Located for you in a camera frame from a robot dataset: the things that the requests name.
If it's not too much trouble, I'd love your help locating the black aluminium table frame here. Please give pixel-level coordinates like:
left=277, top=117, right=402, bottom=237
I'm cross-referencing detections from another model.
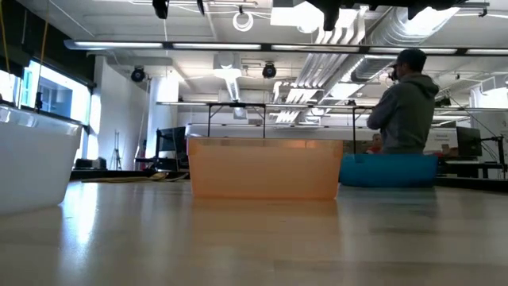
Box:
left=70, top=169, right=508, bottom=195

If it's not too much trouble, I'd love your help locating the black case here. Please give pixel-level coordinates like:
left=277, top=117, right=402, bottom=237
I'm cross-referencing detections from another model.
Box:
left=74, top=157, right=108, bottom=171

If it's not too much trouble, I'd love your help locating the gold spoon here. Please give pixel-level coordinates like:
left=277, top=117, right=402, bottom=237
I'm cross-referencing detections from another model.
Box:
left=80, top=171, right=171, bottom=184

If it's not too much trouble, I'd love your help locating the black desk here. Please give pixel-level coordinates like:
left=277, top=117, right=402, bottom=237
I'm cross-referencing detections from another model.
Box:
left=133, top=156, right=191, bottom=172

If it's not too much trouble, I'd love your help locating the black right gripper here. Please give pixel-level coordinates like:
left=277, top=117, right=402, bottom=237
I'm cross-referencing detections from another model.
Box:
left=317, top=0, right=358, bottom=32

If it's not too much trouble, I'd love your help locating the teal plastic bin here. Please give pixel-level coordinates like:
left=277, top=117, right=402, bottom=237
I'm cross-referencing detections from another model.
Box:
left=339, top=153, right=439, bottom=189

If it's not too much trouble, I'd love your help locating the long overhead light bar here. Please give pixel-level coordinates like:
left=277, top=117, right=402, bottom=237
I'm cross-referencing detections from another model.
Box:
left=63, top=38, right=508, bottom=56

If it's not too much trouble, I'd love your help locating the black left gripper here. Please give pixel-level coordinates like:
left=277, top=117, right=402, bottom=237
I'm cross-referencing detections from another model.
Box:
left=152, top=0, right=206, bottom=20

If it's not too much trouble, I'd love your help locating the thin metal tripod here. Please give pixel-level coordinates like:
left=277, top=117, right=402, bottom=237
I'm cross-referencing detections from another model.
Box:
left=110, top=129, right=123, bottom=172

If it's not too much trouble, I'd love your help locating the white air duct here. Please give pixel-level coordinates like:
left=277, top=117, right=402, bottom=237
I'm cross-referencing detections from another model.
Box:
left=212, top=52, right=244, bottom=102

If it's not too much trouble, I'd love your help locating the bright window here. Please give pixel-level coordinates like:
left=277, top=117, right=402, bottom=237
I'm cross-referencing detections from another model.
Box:
left=0, top=59, right=93, bottom=160

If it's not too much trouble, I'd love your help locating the white coiled cable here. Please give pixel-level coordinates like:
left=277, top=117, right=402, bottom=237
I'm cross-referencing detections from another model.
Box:
left=232, top=10, right=255, bottom=33

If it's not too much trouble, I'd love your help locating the person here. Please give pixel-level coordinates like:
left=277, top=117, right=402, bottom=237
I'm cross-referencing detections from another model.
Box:
left=366, top=48, right=441, bottom=156
left=367, top=132, right=384, bottom=155

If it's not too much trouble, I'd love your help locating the orange translucent plastic bin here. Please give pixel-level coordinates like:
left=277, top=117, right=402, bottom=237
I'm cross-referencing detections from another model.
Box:
left=187, top=137, right=344, bottom=200

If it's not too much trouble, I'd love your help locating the black round spotlight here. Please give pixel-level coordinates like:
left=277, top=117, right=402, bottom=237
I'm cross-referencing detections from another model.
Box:
left=261, top=61, right=278, bottom=79
left=129, top=65, right=146, bottom=83

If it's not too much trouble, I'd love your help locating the silver ventilation duct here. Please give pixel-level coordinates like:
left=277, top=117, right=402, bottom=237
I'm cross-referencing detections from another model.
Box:
left=351, top=6, right=461, bottom=83

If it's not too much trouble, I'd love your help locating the yellow hanging cord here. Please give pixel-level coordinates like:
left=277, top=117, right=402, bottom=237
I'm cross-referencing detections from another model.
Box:
left=38, top=0, right=52, bottom=68
left=0, top=0, right=12, bottom=76

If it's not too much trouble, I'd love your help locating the dark iridescent spoon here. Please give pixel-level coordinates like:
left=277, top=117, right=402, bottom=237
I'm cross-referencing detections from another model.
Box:
left=165, top=171, right=191, bottom=183

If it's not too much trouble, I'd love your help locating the black computer monitor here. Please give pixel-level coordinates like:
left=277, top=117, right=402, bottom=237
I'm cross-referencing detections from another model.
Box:
left=156, top=126, right=187, bottom=160
left=455, top=126, right=483, bottom=158

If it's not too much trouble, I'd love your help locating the dark workbench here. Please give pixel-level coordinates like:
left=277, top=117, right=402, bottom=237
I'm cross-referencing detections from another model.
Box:
left=436, top=157, right=508, bottom=180

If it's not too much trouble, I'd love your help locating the clear plastic bin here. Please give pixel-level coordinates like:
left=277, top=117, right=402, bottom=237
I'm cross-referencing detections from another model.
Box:
left=0, top=103, right=83, bottom=218

